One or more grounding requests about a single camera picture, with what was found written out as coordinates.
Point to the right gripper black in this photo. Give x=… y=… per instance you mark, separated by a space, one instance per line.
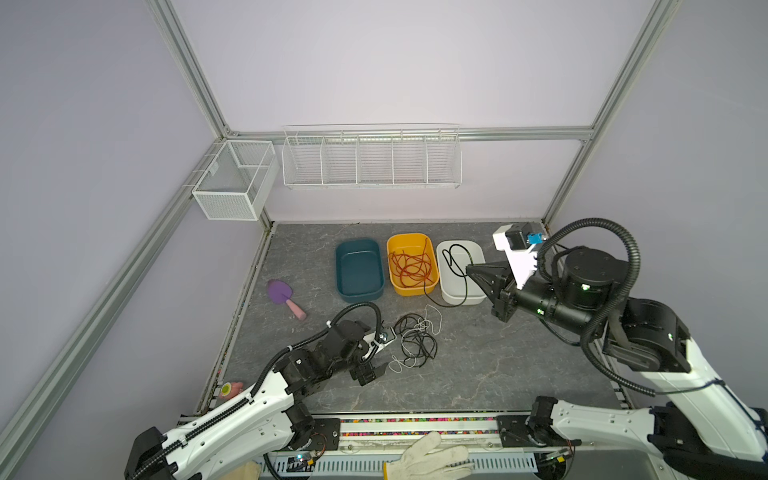
x=498 y=275

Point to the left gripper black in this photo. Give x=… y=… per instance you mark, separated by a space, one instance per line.
x=365 y=372

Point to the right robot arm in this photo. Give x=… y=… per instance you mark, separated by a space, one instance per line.
x=580 y=280

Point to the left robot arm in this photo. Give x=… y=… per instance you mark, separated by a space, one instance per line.
x=294 y=373

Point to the white plastic bin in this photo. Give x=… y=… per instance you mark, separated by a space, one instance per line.
x=453 y=256

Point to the yellow plastic bin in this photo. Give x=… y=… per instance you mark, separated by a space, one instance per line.
x=413 y=268

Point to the teal plastic bin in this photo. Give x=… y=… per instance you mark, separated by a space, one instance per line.
x=359 y=270

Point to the white work glove centre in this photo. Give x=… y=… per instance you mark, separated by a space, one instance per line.
x=426 y=459

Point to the purple pink scoop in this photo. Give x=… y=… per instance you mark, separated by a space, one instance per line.
x=280 y=292

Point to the pink green toy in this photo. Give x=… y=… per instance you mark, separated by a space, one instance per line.
x=230 y=390

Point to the small white mesh basket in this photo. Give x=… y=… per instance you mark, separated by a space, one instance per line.
x=237 y=181

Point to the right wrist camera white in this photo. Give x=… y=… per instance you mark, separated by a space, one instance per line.
x=520 y=242

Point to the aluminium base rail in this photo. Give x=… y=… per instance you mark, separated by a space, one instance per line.
x=420 y=429

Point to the long white wire basket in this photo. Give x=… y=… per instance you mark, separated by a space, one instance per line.
x=387 y=156

